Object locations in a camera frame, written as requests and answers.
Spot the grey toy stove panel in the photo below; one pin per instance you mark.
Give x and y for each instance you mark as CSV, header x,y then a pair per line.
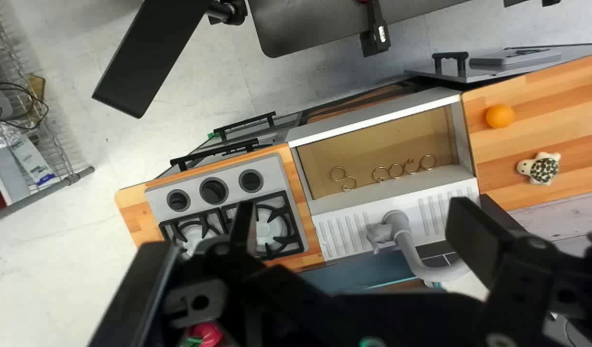
x,y
276,171

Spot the white plastic bottle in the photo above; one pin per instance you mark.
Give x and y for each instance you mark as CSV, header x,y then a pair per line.
x,y
29,162

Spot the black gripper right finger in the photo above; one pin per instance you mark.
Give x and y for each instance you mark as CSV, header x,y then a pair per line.
x,y
500,250

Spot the teal kitchen backsplash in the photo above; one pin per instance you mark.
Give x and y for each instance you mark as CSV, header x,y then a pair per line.
x,y
365,270

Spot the grey cabinet door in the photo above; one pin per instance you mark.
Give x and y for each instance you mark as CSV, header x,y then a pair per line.
x,y
538,63

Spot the wooden toy kitchen counter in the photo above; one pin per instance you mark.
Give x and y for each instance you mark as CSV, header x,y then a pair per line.
x,y
565,102

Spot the grey toy faucet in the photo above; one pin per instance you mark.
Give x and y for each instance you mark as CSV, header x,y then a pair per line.
x,y
388,227

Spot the white green turtle toy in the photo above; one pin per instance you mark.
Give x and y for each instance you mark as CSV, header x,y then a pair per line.
x,y
538,168

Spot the grey toy sink basin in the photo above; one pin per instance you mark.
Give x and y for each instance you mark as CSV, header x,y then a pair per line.
x,y
372,154

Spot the small orange ball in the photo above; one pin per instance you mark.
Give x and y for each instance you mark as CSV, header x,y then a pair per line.
x,y
498,116

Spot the black burner grate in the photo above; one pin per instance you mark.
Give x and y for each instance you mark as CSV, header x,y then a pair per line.
x,y
191,227
276,223

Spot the red green toy fruit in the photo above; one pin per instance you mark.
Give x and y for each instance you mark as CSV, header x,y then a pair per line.
x,y
205,333

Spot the black stove knob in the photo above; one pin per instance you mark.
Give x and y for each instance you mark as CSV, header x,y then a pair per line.
x,y
212,189
178,200
251,179

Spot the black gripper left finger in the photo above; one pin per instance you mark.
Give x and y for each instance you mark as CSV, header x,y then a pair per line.
x,y
131,301

